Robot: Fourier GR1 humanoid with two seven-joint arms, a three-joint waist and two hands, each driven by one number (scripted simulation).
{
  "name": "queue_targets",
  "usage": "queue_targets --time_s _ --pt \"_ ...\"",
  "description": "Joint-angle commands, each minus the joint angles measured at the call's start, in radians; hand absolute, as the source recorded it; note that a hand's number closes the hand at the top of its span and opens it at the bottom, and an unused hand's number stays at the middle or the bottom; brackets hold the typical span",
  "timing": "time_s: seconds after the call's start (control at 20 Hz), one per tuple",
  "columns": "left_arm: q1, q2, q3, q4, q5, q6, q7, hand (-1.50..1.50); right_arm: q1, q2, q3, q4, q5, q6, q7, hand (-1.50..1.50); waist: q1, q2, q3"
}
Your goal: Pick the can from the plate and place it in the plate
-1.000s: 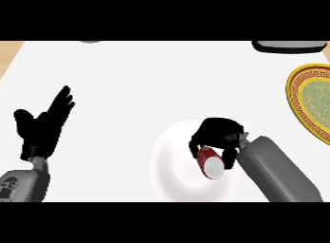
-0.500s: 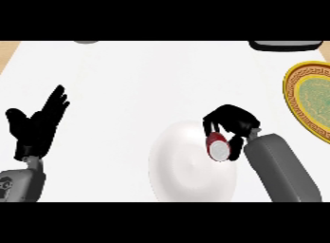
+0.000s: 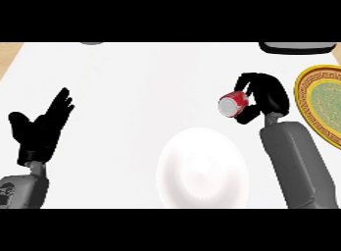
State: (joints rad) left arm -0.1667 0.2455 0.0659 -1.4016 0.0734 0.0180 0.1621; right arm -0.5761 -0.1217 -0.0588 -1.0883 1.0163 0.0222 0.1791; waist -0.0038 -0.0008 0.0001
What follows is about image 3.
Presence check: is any yellow and green ornate plate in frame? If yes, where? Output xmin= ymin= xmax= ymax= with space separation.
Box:
xmin=294 ymin=64 xmax=341 ymax=153

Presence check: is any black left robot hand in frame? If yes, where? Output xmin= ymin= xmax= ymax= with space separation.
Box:
xmin=7 ymin=86 xmax=76 ymax=167

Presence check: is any red can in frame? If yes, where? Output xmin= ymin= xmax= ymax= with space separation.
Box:
xmin=217 ymin=90 xmax=251 ymax=119

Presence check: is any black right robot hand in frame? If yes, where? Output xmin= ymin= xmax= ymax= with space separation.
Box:
xmin=233 ymin=72 xmax=292 ymax=126

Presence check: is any dark grey appliance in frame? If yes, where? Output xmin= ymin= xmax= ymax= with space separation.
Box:
xmin=257 ymin=41 xmax=337 ymax=56

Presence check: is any white plate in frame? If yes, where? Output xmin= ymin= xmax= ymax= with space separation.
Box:
xmin=155 ymin=126 xmax=251 ymax=210

